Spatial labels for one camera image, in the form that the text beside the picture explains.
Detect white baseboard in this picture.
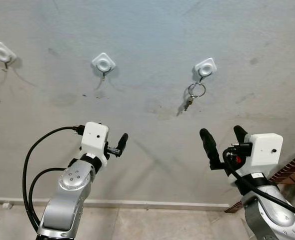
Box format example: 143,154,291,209
0,196,233,210

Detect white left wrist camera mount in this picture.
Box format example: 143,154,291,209
80,121,110,166

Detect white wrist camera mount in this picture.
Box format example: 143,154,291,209
246,133,284,181
80,121,110,166

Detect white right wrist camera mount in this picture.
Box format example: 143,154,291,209
246,133,284,181

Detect long black left arm cable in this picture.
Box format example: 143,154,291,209
22,125,86,233

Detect key on metal ring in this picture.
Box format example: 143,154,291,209
180,82,207,113

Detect white adhesive wall hook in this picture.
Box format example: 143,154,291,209
91,52,117,82
194,57,218,83
0,41,17,72

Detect short black left arm cable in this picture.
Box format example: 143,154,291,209
28,167,68,231

